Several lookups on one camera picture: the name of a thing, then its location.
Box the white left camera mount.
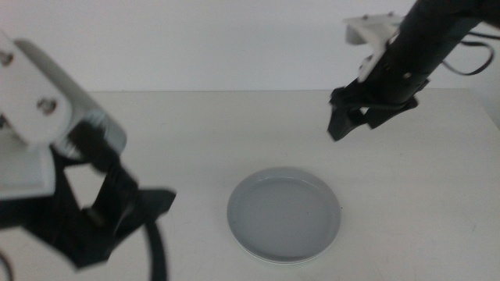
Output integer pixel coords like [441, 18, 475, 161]
[0, 30, 73, 198]

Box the grey-blue shallow bowl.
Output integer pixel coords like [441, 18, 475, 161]
[227, 166, 341, 263]

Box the thin black right cable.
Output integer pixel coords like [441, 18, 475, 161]
[441, 30, 500, 77]

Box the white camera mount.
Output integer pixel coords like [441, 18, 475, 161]
[0, 30, 73, 198]
[343, 11, 403, 83]

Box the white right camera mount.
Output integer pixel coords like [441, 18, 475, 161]
[343, 11, 403, 83]

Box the white shallow bowl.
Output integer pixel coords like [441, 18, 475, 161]
[234, 233, 334, 265]

